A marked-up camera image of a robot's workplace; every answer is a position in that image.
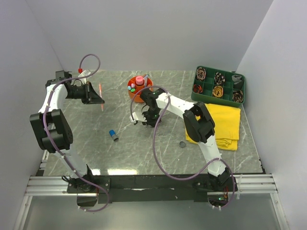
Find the green compartment tray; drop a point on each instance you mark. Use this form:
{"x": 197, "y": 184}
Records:
{"x": 208, "y": 85}

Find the pink tube of crayons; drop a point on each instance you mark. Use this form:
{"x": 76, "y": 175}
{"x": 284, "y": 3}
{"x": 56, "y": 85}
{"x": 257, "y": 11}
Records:
{"x": 139, "y": 83}

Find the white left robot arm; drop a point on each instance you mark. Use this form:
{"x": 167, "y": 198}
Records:
{"x": 51, "y": 128}

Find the brown patterned rolled tie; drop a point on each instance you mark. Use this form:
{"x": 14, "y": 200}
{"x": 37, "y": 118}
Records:
{"x": 201, "y": 74}

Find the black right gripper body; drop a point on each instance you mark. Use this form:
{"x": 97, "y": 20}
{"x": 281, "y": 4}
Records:
{"x": 151, "y": 116}

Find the small grey round lid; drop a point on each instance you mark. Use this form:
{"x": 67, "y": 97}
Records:
{"x": 182, "y": 144}

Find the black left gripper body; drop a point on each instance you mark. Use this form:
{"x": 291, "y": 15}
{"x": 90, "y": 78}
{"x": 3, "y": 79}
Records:
{"x": 84, "y": 93}

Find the dark patterned rolled tie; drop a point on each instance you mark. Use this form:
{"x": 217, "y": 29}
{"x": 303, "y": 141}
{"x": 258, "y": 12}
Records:
{"x": 237, "y": 96}

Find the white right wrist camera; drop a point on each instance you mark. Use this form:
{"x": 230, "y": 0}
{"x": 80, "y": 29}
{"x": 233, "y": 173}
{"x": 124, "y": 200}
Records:
{"x": 137, "y": 117}

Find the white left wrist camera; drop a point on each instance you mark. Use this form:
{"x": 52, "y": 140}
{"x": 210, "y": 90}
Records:
{"x": 85, "y": 74}

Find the orange pen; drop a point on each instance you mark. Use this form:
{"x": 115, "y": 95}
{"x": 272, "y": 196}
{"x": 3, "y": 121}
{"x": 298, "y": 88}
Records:
{"x": 100, "y": 93}

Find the blue grey cylinder cap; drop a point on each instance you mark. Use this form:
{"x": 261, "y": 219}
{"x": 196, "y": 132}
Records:
{"x": 113, "y": 135}

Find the yellow rolled tie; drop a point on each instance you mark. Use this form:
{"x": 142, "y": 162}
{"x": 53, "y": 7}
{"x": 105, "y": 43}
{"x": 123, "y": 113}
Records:
{"x": 218, "y": 91}

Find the yellow folded cloth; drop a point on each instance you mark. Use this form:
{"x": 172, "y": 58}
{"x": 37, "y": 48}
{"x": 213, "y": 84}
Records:
{"x": 227, "y": 125}

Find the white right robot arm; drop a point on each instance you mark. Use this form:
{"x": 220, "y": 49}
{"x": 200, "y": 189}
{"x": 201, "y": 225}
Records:
{"x": 199, "y": 125}

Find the white pen lilac cap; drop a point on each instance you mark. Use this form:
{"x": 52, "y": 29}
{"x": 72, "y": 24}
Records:
{"x": 145, "y": 79}

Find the grey rolled item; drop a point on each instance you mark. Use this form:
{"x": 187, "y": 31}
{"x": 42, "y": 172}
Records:
{"x": 238, "y": 81}

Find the orange round desk organizer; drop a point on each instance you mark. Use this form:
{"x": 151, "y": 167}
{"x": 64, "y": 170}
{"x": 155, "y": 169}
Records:
{"x": 137, "y": 98}

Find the black floral rolled tie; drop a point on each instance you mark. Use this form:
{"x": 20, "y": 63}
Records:
{"x": 219, "y": 78}

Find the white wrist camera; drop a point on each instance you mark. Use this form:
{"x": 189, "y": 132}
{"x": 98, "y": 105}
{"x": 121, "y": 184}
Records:
{"x": 137, "y": 117}
{"x": 85, "y": 74}

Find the orange navy rolled tie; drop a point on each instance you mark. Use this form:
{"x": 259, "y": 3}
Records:
{"x": 197, "y": 89}

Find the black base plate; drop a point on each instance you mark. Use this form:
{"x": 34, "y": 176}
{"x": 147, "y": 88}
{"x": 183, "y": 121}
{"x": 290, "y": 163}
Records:
{"x": 142, "y": 188}

